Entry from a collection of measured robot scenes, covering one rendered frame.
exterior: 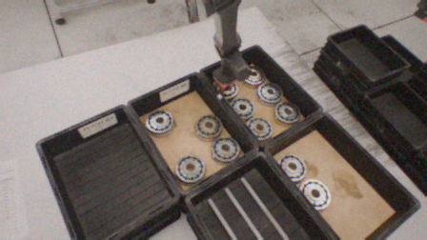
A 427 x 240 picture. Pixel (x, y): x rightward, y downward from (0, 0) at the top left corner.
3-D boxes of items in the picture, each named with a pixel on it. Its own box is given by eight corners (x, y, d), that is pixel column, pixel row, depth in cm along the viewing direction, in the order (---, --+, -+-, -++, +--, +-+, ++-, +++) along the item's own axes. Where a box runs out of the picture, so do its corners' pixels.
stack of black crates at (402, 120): (337, 125, 197) (362, 94, 168) (370, 110, 205) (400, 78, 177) (380, 175, 178) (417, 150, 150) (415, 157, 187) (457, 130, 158)
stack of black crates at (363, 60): (301, 83, 215) (326, 35, 177) (333, 70, 223) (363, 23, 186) (336, 125, 196) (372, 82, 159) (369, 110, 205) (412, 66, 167)
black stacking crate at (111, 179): (50, 158, 100) (34, 143, 91) (130, 121, 110) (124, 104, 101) (92, 266, 84) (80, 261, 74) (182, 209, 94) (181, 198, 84)
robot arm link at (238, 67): (234, 29, 92) (212, 42, 93) (253, 52, 87) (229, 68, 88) (241, 50, 103) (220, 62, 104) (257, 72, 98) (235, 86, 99)
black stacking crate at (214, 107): (131, 120, 110) (125, 103, 101) (196, 90, 121) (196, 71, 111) (183, 208, 94) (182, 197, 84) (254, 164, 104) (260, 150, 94)
